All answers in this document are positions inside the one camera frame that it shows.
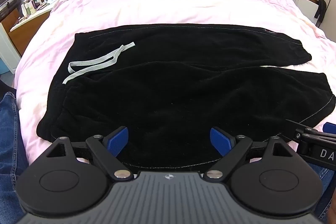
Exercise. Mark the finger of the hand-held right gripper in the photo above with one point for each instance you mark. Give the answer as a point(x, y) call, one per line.
point(330, 127)

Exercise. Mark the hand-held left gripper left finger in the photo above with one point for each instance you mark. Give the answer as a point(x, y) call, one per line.
point(119, 140)

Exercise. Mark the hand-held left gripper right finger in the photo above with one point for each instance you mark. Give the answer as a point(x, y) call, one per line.
point(220, 141)

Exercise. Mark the person's right leg in jeans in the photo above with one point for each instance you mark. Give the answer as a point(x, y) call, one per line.
point(324, 182)

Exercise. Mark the person's leg in jeans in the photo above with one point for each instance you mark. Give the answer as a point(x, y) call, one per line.
point(10, 140)
point(324, 182)

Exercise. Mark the person's left leg in jeans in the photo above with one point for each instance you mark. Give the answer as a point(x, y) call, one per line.
point(10, 140)

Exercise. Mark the black hanging garment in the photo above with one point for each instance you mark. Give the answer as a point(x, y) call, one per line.
point(318, 5)

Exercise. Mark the wooden nightstand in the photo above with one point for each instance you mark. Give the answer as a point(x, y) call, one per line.
point(25, 27)

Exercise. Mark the pink duvet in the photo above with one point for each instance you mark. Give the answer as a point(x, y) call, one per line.
point(170, 1)

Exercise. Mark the white bottle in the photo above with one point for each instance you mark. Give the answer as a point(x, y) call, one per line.
point(27, 7)

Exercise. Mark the dark suitcase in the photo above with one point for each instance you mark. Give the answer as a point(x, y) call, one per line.
point(9, 3)

